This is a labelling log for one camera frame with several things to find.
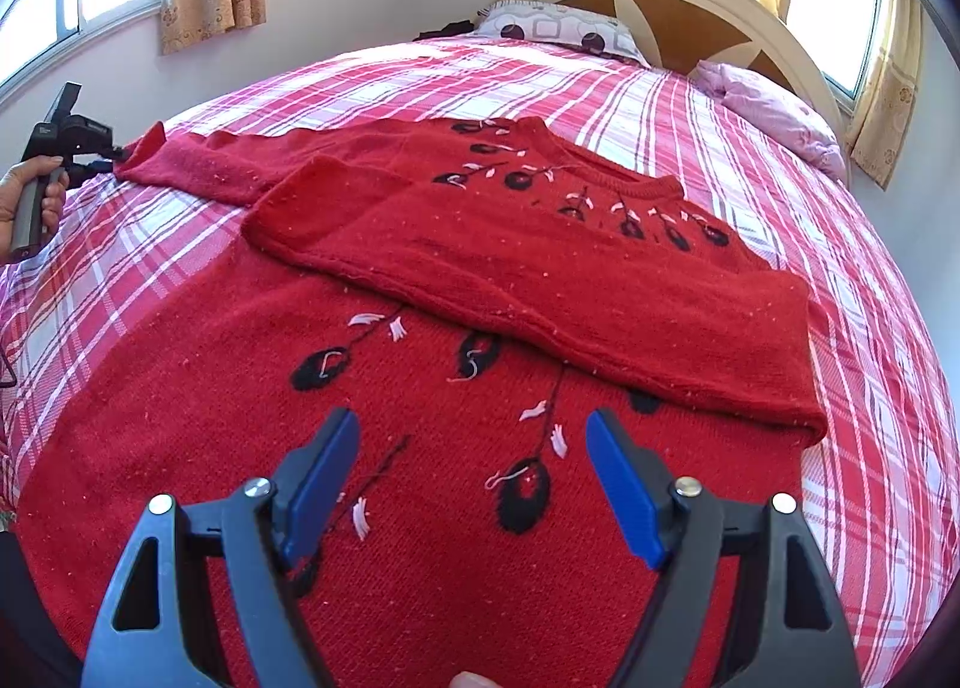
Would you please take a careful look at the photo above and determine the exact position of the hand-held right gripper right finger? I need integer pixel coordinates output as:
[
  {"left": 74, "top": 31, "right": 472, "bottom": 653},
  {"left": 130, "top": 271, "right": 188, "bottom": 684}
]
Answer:
[{"left": 586, "top": 409, "right": 863, "bottom": 688}]

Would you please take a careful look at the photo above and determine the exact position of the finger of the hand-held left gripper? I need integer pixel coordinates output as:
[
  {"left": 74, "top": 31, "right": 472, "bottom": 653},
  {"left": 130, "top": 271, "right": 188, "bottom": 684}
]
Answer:
[{"left": 67, "top": 143, "right": 130, "bottom": 188}]

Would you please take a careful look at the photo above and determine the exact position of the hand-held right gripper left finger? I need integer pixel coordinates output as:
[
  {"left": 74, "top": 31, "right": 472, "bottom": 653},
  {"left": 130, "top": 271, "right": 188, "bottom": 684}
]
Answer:
[{"left": 81, "top": 409, "right": 361, "bottom": 688}]

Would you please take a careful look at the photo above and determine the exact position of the red knitted sweater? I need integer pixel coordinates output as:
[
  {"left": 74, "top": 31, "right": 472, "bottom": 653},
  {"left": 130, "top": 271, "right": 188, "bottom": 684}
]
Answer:
[{"left": 15, "top": 116, "right": 830, "bottom": 688}]

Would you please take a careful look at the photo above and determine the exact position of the person's left hand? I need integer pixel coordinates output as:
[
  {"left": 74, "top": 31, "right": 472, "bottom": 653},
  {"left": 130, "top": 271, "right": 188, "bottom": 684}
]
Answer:
[{"left": 0, "top": 157, "right": 70, "bottom": 252}]

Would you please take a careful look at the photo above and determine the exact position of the red plaid blanket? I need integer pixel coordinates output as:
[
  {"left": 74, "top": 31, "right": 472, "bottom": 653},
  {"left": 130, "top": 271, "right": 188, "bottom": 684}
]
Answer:
[{"left": 0, "top": 31, "right": 960, "bottom": 688}]

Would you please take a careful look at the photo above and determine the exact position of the dark cloth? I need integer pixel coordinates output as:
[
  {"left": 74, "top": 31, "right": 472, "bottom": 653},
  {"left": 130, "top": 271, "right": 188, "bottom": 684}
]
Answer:
[{"left": 414, "top": 19, "right": 478, "bottom": 44}]

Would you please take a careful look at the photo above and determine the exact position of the pink pillow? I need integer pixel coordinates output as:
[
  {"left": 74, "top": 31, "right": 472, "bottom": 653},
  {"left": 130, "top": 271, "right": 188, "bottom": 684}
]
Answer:
[{"left": 691, "top": 59, "right": 848, "bottom": 180}]

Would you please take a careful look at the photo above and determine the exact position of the white patterned pillow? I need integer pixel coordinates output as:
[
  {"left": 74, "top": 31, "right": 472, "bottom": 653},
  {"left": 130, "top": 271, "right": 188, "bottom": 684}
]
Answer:
[{"left": 474, "top": 0, "right": 652, "bottom": 66}]

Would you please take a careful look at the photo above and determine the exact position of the cream wooden headboard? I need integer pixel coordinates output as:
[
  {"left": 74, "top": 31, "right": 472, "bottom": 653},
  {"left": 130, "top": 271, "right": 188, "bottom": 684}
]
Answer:
[{"left": 502, "top": 0, "right": 852, "bottom": 188}]

